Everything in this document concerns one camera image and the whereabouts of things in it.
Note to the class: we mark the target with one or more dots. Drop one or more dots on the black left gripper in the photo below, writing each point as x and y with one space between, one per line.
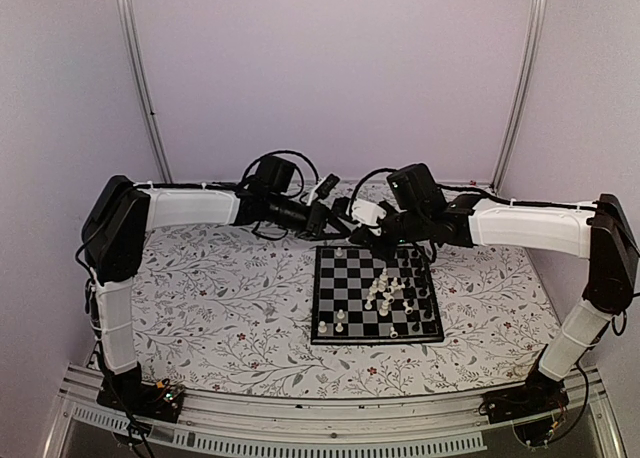
315 227

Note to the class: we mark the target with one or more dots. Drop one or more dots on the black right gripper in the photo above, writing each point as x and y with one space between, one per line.
364 235

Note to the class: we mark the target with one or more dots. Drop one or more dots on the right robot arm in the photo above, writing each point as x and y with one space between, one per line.
597 232

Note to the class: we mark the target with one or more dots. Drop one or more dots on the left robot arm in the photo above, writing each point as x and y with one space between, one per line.
113 239

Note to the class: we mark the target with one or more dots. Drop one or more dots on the black and white chess board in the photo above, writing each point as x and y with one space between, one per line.
375 296

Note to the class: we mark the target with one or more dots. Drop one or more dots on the white pawn at edge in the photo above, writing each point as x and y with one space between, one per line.
340 319

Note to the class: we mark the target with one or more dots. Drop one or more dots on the floral patterned table mat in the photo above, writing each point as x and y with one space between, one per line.
219 309

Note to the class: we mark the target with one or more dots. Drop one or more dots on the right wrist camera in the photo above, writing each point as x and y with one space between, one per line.
413 188

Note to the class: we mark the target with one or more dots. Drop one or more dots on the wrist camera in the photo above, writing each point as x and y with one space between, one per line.
271 173
413 188

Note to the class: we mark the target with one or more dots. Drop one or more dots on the back aluminium rail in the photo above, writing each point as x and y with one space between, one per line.
297 183

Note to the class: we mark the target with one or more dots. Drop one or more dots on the aluminium rail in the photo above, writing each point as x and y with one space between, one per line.
297 183
225 425

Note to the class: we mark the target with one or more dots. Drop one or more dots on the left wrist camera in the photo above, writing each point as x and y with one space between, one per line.
271 173

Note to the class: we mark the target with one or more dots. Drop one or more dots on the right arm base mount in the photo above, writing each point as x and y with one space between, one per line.
540 401

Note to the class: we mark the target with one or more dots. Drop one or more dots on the front aluminium rail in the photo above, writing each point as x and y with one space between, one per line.
225 425

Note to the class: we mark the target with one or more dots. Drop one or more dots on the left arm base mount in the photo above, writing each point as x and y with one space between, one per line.
162 400

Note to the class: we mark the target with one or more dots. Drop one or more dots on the right aluminium frame post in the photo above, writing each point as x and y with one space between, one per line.
534 31

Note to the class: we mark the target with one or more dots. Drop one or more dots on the aluminium frame post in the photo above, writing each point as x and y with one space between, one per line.
132 44
534 31

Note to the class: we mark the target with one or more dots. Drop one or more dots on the left aluminium frame post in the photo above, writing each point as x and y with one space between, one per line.
132 44

